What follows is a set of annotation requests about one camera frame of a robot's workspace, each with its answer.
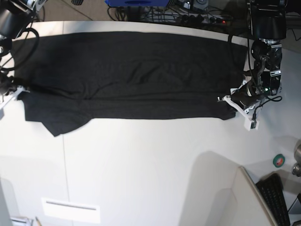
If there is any silver metal cylinder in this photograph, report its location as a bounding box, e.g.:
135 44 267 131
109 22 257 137
292 145 301 177

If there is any black keyboard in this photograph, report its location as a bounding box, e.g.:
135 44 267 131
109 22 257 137
256 173 291 226

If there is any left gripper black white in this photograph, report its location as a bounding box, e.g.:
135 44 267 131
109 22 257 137
217 81 263 131

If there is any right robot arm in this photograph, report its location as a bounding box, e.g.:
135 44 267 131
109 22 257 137
0 0 46 118

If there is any black t-shirt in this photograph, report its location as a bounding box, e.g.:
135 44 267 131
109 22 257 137
15 32 247 136

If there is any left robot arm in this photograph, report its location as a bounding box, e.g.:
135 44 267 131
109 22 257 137
218 0 286 130

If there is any blue box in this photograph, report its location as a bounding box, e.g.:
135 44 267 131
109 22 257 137
104 0 176 7

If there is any green tape roll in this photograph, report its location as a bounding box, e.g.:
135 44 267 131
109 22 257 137
272 154 285 168

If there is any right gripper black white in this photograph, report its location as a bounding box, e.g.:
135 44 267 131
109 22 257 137
0 76 30 119

